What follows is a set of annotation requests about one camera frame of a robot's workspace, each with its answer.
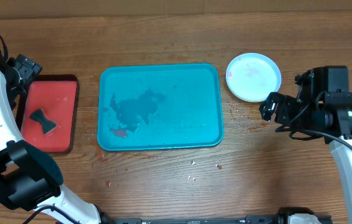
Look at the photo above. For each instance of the red tray with dark rim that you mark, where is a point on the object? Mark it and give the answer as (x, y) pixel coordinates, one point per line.
(57, 96)

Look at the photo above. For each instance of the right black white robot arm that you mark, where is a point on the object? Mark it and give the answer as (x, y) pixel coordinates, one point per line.
(321, 109)

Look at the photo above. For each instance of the teal plastic tray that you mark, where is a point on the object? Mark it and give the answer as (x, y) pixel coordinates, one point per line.
(155, 107)

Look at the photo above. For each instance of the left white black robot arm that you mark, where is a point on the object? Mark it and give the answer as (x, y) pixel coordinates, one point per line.
(29, 178)

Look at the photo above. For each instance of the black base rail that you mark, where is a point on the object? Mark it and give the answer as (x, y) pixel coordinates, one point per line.
(249, 219)

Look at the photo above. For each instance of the light blue plate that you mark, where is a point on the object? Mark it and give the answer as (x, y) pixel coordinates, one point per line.
(252, 77)

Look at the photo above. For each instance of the dark green sponge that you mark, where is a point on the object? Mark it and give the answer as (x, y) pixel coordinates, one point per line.
(39, 117)

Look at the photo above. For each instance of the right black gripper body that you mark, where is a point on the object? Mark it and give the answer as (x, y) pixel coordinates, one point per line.
(288, 114)

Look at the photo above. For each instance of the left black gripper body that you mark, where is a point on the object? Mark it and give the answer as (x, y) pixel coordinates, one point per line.
(23, 71)

